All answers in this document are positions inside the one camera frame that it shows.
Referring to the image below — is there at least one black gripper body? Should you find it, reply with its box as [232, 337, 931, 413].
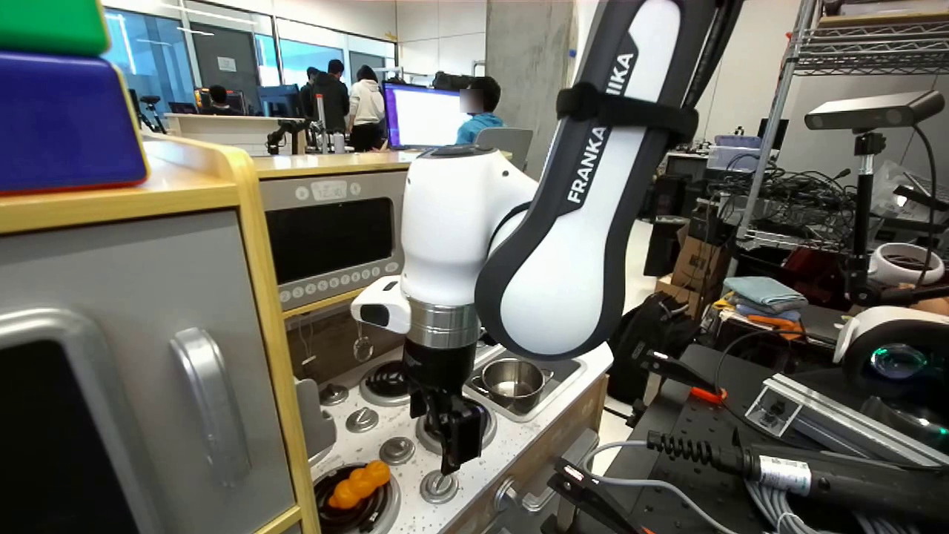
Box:
[404, 342, 480, 425]

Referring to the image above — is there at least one person in white top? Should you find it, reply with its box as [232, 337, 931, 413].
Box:
[344, 62, 388, 155]

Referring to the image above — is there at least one hanging metal utensil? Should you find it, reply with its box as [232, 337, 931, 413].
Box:
[347, 311, 381, 366]

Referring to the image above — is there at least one computer monitor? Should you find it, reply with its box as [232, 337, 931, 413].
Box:
[381, 81, 476, 151]

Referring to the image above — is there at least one black coil stove burner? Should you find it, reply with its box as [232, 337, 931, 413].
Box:
[358, 360, 418, 410]
[311, 461, 404, 534]
[412, 401, 502, 458]

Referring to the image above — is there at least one aluminium extrusion rail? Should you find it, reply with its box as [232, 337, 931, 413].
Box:
[744, 370, 949, 469]

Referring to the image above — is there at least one black backpack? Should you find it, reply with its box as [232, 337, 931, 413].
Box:
[605, 293, 697, 404]

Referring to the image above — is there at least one black camera stand pole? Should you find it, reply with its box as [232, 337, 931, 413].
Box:
[846, 128, 891, 305]

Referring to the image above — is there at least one grey camera on stand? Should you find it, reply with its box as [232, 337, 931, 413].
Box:
[800, 90, 949, 133]

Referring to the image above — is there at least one orange clamp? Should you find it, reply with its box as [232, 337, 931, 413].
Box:
[640, 346, 734, 413]

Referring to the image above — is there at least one grey toy fridge door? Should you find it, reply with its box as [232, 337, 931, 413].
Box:
[0, 207, 301, 534]

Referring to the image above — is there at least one grey fridge door handle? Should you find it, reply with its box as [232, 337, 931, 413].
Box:
[166, 327, 255, 493]

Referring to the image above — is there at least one white round device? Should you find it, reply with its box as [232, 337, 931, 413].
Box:
[830, 302, 949, 386]

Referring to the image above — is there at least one green toy block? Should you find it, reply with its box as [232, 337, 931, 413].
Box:
[0, 0, 112, 59]

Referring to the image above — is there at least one person in blue shirt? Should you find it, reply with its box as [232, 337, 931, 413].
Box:
[455, 73, 511, 149]

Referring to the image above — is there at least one metal shelf rack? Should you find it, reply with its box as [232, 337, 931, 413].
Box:
[734, 0, 949, 241]

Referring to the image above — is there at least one white tape roll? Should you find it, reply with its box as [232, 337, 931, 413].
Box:
[866, 241, 949, 293]

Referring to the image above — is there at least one blue toy block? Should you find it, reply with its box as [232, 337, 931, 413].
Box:
[0, 51, 152, 195]

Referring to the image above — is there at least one orange toy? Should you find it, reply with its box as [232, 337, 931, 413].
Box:
[324, 461, 394, 514]

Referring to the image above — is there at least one cardboard box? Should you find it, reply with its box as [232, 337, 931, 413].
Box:
[671, 231, 729, 299]

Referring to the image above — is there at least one blue folded cloth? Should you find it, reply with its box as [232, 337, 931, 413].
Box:
[720, 274, 811, 311]

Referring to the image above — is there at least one grey toy microwave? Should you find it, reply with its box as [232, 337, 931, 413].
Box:
[259, 170, 412, 314]

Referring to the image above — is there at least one black arm strap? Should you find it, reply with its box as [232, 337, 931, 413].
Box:
[554, 81, 702, 146]

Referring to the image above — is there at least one grey toy sink basin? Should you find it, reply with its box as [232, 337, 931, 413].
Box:
[462, 343, 588, 425]

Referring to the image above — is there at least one wooden toy play kitchen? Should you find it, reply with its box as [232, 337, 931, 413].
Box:
[0, 131, 618, 534]

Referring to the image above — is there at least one grey coiled cable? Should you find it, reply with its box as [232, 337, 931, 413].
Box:
[582, 440, 922, 534]

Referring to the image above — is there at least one person in dark top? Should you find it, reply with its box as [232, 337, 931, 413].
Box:
[293, 57, 354, 155]

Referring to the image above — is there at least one small metal pot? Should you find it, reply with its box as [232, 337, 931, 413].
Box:
[477, 357, 548, 404]

